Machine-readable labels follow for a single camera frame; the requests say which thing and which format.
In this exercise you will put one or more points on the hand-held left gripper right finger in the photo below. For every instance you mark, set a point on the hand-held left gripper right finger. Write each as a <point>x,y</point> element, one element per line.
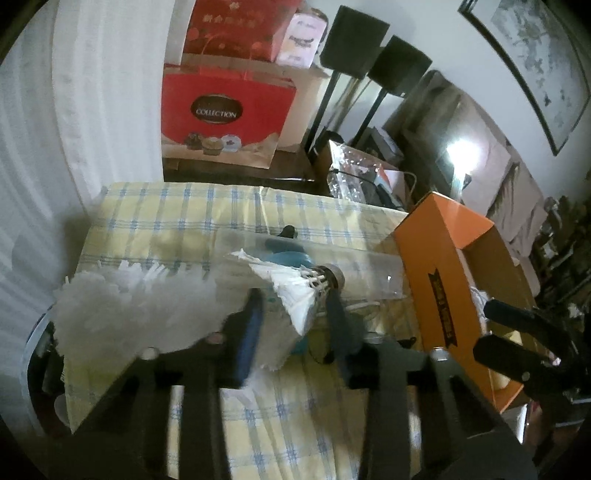
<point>341,327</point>

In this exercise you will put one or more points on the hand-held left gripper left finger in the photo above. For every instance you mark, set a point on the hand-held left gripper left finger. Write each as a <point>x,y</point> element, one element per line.
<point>247,341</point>

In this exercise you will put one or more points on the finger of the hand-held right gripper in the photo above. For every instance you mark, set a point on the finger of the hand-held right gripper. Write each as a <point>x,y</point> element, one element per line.
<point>521,318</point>
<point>508,357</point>

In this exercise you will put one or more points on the white feather shuttlecock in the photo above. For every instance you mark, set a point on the white feather shuttlecock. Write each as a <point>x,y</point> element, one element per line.
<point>295,290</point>

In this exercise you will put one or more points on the orange cardboard box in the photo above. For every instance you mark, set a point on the orange cardboard box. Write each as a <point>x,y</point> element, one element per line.
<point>425,249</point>

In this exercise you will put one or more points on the clear plastic tube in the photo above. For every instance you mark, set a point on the clear plastic tube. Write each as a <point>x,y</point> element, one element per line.
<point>369,272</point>

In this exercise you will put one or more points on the small black plastic piece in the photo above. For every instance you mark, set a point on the small black plastic piece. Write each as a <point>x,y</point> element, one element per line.
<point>406,342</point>

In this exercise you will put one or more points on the brown cushion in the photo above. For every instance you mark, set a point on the brown cushion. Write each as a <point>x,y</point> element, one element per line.
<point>496,166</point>
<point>526,212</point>

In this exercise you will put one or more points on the yellow checked tablecloth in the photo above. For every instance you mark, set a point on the yellow checked tablecloth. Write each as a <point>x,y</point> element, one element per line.
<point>184,217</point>

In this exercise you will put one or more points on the clear plastic bag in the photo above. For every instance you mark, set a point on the clear plastic bag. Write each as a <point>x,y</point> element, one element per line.
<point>351,170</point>

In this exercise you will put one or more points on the dark wooden cabinet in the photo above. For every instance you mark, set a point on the dark wooden cabinet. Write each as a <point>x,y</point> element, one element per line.
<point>240,173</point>

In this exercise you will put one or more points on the portable lamp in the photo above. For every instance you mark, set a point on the portable lamp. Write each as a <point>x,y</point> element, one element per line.
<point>457,154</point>

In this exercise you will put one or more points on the clear plastic storage bin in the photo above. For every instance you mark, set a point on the clear plastic storage bin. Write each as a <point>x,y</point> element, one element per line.
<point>46,369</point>

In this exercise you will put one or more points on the black speaker stand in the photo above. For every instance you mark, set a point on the black speaker stand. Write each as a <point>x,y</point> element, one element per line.
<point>369,120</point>
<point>323,110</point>

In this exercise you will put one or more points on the brown cardboard box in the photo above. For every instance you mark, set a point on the brown cardboard box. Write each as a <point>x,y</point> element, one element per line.
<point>304,110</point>

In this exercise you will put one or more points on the framed painting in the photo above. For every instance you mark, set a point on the framed painting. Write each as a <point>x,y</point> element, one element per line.
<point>531,60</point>

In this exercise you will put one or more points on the black speaker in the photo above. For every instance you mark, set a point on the black speaker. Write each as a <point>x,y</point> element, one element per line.
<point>397,69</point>
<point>351,41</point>

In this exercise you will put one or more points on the sheer white curtain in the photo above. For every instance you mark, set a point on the sheer white curtain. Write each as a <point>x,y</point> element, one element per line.
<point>27,184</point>

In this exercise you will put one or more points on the white drape curtain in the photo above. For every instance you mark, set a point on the white drape curtain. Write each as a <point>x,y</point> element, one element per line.
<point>115,92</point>

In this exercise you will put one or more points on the pink and white package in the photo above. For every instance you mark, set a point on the pink and white package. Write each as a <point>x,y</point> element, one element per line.
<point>300,41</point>

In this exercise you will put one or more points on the red gift bag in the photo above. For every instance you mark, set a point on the red gift bag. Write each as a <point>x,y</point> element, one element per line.
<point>231,27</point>

